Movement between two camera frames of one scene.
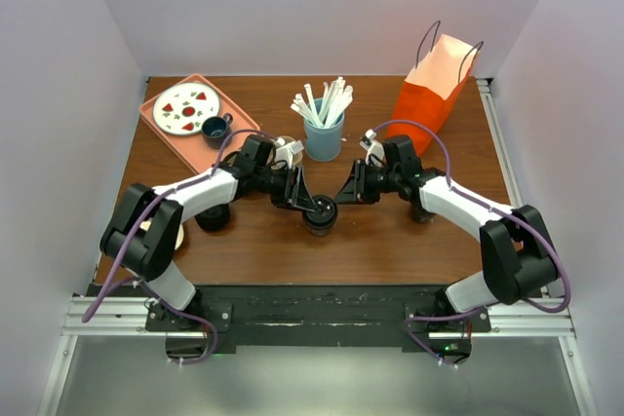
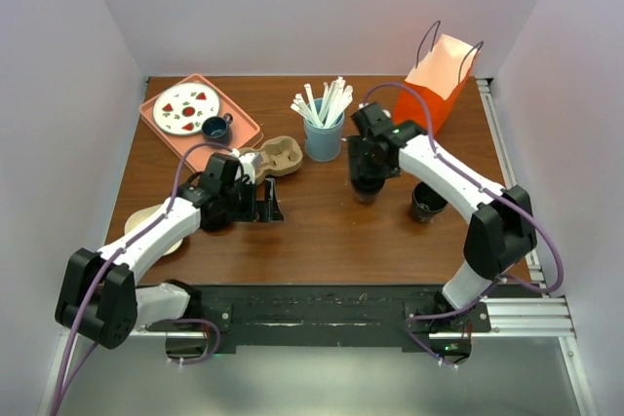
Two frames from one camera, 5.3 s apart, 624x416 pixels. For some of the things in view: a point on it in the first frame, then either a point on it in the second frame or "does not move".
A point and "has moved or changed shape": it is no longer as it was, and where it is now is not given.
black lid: [327, 211] has moved or changed shape
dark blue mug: [214, 130] does not move
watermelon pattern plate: [181, 108] does not move
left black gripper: [301, 193] to [251, 214]
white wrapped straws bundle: [336, 98] does not move
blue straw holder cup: [324, 143] does not move
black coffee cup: [320, 232] has moved or changed shape
